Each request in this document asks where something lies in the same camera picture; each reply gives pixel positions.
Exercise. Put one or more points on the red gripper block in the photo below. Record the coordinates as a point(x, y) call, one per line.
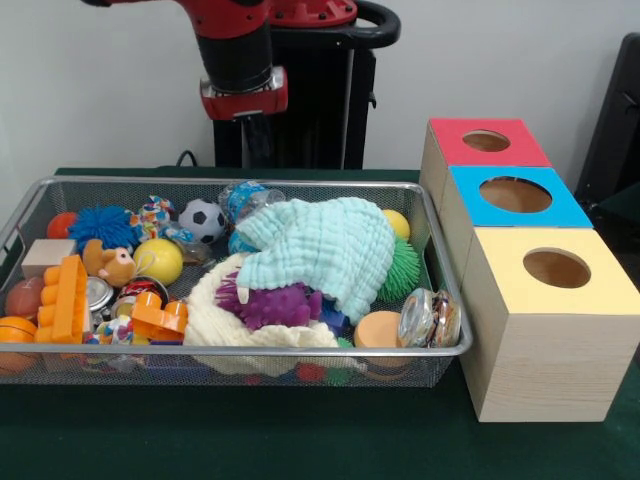
point(245, 104)

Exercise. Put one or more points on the crushed clear plastic bottle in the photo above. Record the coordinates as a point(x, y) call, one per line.
point(247, 197)

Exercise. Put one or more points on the mint green waffle cloth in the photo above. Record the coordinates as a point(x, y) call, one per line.
point(320, 245)

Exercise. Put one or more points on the green spiky rubber ball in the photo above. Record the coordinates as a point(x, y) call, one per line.
point(402, 275)

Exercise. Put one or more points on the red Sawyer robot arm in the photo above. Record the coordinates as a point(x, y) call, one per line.
point(235, 45)

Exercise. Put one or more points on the wooden box with three holes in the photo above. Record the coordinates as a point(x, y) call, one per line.
point(550, 360)

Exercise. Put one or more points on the small black white soccer ball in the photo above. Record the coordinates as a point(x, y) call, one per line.
point(202, 221)

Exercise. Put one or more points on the yellow smiley face ball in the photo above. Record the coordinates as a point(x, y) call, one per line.
point(159, 261)

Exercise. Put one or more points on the blue spiky rubber ball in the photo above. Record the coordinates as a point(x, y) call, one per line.
point(100, 225)

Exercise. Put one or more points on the purple spiky monster toy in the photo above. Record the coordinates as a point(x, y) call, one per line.
point(280, 307)

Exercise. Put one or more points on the brown plush monkey toy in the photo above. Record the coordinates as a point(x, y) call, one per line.
point(112, 265)

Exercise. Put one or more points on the cream knitted cloth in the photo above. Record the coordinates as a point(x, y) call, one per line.
point(210, 320)

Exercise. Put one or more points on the long orange building block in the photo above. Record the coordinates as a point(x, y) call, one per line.
point(62, 305)

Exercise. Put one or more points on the dark green table cloth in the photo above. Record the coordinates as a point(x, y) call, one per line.
point(250, 435)

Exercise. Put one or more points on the black upright panel on stand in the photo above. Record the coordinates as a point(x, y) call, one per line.
point(620, 125)

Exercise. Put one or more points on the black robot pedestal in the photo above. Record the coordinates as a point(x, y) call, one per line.
point(320, 125)

